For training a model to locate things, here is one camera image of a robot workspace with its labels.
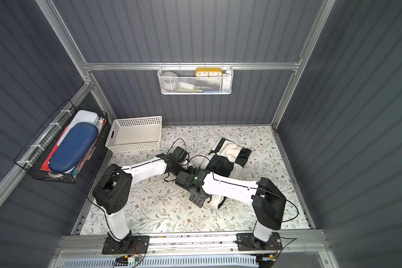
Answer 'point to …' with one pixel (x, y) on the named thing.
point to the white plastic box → (82, 115)
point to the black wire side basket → (34, 166)
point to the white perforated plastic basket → (135, 133)
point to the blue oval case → (73, 147)
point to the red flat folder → (45, 166)
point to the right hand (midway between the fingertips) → (206, 192)
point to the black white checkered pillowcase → (226, 159)
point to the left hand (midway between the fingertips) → (200, 184)
